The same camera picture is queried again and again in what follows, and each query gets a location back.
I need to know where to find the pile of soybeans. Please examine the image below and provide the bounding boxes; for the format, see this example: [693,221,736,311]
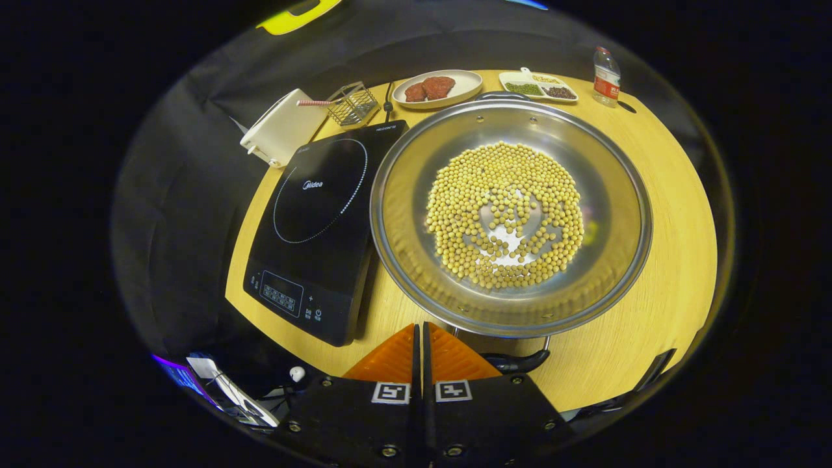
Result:
[426,141,586,291]

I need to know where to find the white toaster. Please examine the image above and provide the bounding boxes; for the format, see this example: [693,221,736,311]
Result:
[239,88,329,168]

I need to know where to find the wire mesh basket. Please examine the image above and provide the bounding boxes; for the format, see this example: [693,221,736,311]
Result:
[325,81,380,127]

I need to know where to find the white divided bean dish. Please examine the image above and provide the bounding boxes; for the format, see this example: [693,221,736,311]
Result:
[499,67,579,103]

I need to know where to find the red meat slices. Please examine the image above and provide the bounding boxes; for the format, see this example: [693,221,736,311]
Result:
[404,76,456,103]

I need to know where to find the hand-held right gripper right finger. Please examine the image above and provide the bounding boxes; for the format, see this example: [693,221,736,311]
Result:
[422,321,576,468]

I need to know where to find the black induction cooktop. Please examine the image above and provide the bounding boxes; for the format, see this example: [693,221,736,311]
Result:
[242,120,409,347]

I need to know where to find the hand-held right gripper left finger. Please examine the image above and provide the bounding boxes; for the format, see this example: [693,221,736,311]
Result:
[276,323,423,468]

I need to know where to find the white round plate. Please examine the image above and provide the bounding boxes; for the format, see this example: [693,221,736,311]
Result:
[392,69,484,110]

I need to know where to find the clear plastic water bottle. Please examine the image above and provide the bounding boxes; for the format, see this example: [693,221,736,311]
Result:
[592,45,621,108]

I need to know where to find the stainless steel pot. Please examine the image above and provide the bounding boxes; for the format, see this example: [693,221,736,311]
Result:
[369,91,654,376]

